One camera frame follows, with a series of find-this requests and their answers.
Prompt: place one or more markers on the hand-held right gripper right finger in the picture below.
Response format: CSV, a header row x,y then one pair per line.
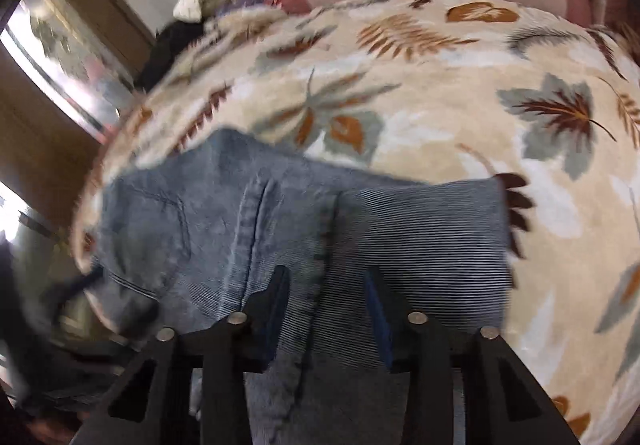
x,y
377,320

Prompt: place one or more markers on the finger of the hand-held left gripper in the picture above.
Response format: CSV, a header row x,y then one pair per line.
x,y
137,317

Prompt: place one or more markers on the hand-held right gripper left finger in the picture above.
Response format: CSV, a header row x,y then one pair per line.
x,y
278,315

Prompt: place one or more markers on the grey denim pants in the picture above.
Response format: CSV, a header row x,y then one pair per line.
x,y
225,225

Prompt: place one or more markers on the wooden door with leaded glass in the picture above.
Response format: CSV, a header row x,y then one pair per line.
x,y
45,160

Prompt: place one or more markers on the leaf print blanket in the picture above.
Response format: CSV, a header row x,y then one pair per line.
x,y
450,125

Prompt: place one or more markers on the black cloth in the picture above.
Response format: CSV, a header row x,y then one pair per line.
x,y
170,50

